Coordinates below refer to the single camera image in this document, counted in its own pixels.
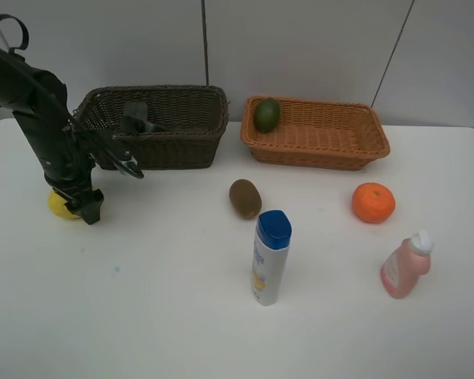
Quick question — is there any black cable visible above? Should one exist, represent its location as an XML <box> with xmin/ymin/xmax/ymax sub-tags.
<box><xmin>0</xmin><ymin>13</ymin><xmax>88</xmax><ymax>135</ymax></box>

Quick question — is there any yellow lemon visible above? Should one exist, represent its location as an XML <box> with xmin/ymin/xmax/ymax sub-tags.
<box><xmin>47</xmin><ymin>190</ymin><xmax>79</xmax><ymax>220</ymax></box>

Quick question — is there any green avocado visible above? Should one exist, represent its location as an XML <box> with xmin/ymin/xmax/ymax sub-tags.
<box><xmin>254</xmin><ymin>98</ymin><xmax>280</xmax><ymax>133</ymax></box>

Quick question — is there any orange mandarin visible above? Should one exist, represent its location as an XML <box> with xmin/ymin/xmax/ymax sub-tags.
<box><xmin>352</xmin><ymin>182</ymin><xmax>396</xmax><ymax>223</ymax></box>

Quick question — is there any pink bottle white cap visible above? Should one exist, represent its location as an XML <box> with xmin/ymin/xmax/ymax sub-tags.
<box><xmin>380</xmin><ymin>230</ymin><xmax>434</xmax><ymax>299</ymax></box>

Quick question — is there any orange wicker basket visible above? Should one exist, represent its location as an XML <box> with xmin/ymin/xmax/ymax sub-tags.
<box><xmin>240</xmin><ymin>96</ymin><xmax>390</xmax><ymax>171</ymax></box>

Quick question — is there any white bottle blue cap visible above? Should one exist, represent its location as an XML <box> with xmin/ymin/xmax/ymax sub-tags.
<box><xmin>251</xmin><ymin>210</ymin><xmax>292</xmax><ymax>306</ymax></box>

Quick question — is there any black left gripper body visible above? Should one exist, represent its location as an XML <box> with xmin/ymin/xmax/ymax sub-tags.
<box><xmin>35</xmin><ymin>128</ymin><xmax>144</xmax><ymax>197</ymax></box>

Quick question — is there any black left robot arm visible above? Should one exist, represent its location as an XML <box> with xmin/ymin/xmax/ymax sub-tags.
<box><xmin>0</xmin><ymin>49</ymin><xmax>144</xmax><ymax>224</ymax></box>

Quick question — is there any dark brown wicker basket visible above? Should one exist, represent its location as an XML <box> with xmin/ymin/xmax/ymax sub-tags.
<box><xmin>74</xmin><ymin>85</ymin><xmax>228</xmax><ymax>171</ymax></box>

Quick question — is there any brown kiwi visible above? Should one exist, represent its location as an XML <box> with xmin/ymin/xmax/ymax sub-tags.
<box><xmin>229</xmin><ymin>178</ymin><xmax>262</xmax><ymax>220</ymax></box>

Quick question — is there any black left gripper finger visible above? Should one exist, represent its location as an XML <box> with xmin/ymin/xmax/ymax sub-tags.
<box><xmin>65</xmin><ymin>189</ymin><xmax>103</xmax><ymax>225</ymax></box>

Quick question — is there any black pump dispenser bottle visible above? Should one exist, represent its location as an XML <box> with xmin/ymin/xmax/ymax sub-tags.
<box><xmin>120</xmin><ymin>102</ymin><xmax>171</xmax><ymax>137</ymax></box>

